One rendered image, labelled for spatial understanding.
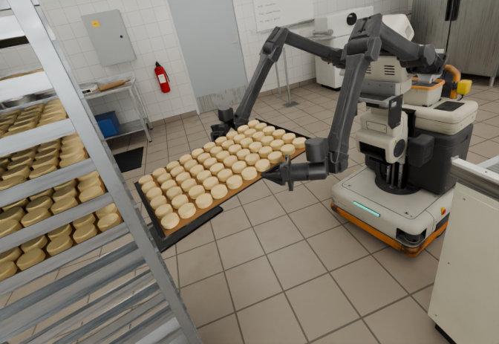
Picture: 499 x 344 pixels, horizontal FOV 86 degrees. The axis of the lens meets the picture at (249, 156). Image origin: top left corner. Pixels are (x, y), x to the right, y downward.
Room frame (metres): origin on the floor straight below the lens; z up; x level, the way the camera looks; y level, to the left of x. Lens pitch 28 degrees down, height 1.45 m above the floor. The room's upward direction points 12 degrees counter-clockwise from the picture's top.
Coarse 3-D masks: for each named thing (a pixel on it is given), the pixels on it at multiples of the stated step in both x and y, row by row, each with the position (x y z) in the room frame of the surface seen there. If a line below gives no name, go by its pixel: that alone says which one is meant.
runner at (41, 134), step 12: (60, 120) 0.52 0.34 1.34; (24, 132) 0.49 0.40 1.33; (36, 132) 0.50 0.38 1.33; (48, 132) 0.51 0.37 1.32; (60, 132) 0.52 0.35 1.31; (72, 132) 0.52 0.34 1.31; (0, 144) 0.47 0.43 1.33; (12, 144) 0.48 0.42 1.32; (24, 144) 0.49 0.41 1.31; (36, 144) 0.50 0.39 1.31; (0, 156) 0.47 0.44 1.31
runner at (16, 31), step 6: (0, 18) 0.52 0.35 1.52; (6, 18) 0.52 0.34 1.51; (12, 18) 0.53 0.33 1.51; (0, 24) 0.52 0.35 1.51; (6, 24) 0.52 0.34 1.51; (12, 24) 0.52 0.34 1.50; (18, 24) 0.53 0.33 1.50; (0, 30) 0.51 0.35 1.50; (6, 30) 0.52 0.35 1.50; (12, 30) 0.52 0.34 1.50; (18, 30) 0.52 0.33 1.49; (0, 36) 0.51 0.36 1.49; (6, 36) 0.52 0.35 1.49; (12, 36) 0.52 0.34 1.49; (18, 36) 0.53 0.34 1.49
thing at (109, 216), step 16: (112, 208) 0.61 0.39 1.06; (80, 224) 0.57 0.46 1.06; (96, 224) 0.58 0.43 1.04; (112, 224) 0.54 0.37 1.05; (32, 240) 0.54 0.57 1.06; (48, 240) 0.55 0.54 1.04; (64, 240) 0.51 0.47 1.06; (80, 240) 0.51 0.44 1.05; (0, 256) 0.50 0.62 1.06; (16, 256) 0.51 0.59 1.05; (32, 256) 0.48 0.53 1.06; (48, 256) 0.49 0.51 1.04; (0, 272) 0.45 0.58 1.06; (16, 272) 0.46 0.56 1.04
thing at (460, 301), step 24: (456, 192) 0.67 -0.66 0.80; (480, 192) 0.61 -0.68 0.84; (456, 216) 0.66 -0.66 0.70; (480, 216) 0.59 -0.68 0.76; (456, 240) 0.64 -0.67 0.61; (480, 240) 0.57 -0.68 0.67; (456, 264) 0.62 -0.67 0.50; (480, 264) 0.55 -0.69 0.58; (456, 288) 0.60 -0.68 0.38; (480, 288) 0.53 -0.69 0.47; (432, 312) 0.66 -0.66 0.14; (456, 312) 0.58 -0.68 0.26; (480, 312) 0.51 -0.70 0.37; (456, 336) 0.56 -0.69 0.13; (480, 336) 0.49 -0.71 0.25
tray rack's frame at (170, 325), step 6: (186, 312) 0.90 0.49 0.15; (174, 318) 0.88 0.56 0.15; (168, 324) 0.85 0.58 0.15; (174, 324) 0.85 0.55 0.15; (192, 324) 0.83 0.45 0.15; (156, 330) 0.84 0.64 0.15; (162, 330) 0.83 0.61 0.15; (168, 330) 0.82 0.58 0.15; (150, 336) 0.81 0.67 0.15; (156, 336) 0.81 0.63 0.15; (162, 336) 0.80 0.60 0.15; (180, 336) 0.78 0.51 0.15; (198, 336) 0.76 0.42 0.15; (6, 342) 0.66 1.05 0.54; (138, 342) 0.79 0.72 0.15; (144, 342) 0.79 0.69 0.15; (150, 342) 0.78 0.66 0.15; (174, 342) 0.76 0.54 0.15; (180, 342) 0.75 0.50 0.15
